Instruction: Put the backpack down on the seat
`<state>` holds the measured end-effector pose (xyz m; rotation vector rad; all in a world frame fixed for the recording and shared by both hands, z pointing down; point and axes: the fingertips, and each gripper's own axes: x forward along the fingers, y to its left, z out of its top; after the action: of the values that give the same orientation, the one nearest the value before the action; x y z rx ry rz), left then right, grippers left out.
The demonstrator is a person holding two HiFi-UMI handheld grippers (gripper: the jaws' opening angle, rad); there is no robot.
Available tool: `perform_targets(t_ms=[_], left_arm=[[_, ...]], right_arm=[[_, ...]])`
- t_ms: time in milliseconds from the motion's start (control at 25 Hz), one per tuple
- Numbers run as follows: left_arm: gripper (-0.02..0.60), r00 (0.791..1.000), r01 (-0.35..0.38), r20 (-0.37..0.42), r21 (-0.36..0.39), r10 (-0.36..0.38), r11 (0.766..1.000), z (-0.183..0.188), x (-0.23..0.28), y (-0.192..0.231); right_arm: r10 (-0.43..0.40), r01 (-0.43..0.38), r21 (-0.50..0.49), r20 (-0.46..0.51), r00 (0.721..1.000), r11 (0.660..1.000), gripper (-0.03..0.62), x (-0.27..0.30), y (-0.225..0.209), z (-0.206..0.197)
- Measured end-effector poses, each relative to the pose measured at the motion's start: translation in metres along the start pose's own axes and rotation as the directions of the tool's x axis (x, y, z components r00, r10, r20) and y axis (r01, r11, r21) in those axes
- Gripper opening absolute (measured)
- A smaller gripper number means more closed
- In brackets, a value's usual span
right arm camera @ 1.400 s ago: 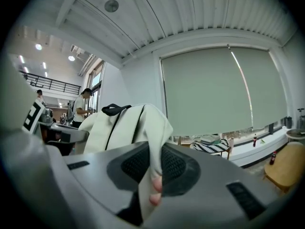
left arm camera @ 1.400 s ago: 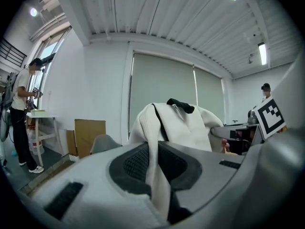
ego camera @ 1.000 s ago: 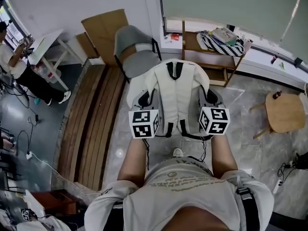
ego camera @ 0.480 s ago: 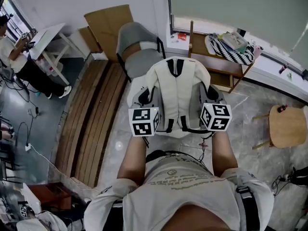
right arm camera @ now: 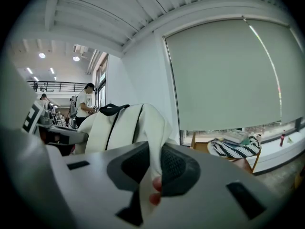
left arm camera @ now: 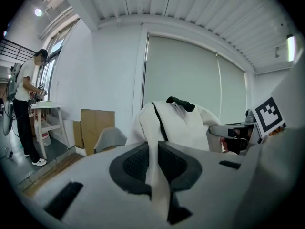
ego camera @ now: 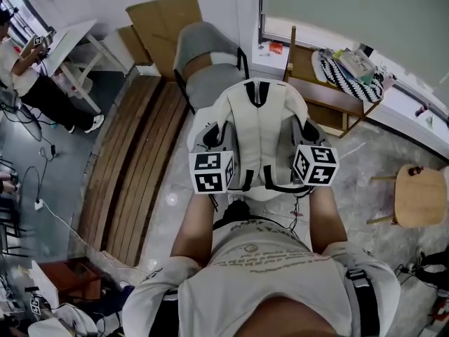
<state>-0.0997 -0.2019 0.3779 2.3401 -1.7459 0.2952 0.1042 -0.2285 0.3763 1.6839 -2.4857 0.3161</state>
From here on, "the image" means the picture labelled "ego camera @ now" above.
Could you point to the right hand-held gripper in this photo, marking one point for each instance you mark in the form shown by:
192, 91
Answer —
319, 174

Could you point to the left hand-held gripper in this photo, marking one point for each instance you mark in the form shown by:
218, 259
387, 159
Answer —
208, 183

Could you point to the white backpack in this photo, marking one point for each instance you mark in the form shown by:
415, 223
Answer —
259, 132

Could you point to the person's right forearm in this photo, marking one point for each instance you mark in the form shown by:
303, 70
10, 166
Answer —
326, 219

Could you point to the person's left forearm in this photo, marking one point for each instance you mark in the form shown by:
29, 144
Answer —
193, 230

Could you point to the wooden slat platform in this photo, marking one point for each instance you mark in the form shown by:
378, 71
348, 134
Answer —
129, 160

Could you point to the black white zigzag bag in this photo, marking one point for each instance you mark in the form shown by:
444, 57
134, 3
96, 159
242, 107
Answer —
347, 83

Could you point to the dark soda bottle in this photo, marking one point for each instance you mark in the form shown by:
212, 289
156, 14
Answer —
421, 111
415, 170

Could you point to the round wooden side table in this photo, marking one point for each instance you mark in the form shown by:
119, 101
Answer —
417, 198

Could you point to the wooden shelf rack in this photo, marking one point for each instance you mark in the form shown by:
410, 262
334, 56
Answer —
305, 65

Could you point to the person's white t-shirt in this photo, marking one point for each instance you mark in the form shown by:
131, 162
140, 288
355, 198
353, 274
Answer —
263, 279

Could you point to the pink cup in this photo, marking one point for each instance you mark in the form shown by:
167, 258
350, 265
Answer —
388, 82

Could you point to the pale book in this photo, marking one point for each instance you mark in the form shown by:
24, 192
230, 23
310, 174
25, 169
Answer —
356, 61

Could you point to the orange packet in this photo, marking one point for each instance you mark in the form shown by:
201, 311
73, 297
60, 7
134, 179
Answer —
275, 47

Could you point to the grey chair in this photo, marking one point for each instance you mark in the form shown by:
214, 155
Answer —
200, 40

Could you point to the small cardboard box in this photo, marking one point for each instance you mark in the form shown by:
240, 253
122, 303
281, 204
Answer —
135, 46

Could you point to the grey roller blind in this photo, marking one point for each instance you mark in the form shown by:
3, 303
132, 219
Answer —
350, 12

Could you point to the large flat cardboard box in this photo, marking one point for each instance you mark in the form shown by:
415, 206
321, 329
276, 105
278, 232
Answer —
161, 23

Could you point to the red stool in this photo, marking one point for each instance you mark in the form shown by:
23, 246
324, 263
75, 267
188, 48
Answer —
70, 276

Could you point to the clear water jug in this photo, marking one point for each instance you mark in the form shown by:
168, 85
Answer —
70, 83

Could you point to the white power strip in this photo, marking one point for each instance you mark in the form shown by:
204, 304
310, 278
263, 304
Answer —
38, 205

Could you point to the white table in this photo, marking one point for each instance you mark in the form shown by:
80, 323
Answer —
66, 44

